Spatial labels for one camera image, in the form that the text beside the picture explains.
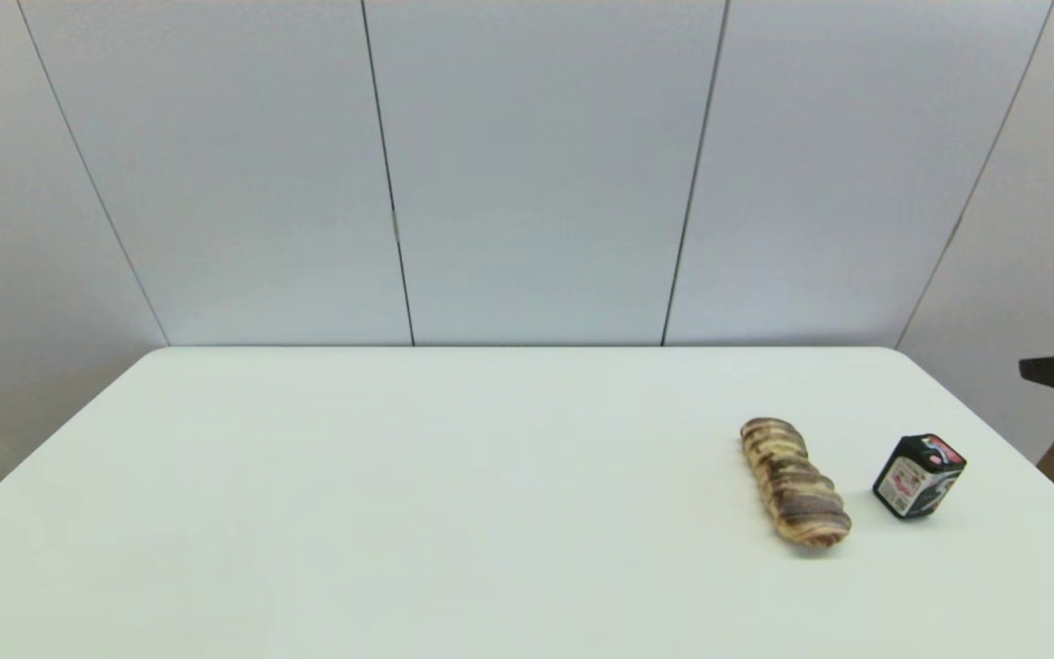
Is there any long brown swirl bread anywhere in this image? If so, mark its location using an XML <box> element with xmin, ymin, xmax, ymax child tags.
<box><xmin>739</xmin><ymin>417</ymin><xmax>854</xmax><ymax>549</ymax></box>

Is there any small black printed box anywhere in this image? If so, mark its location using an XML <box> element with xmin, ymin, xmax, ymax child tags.
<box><xmin>872</xmin><ymin>434</ymin><xmax>967</xmax><ymax>521</ymax></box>

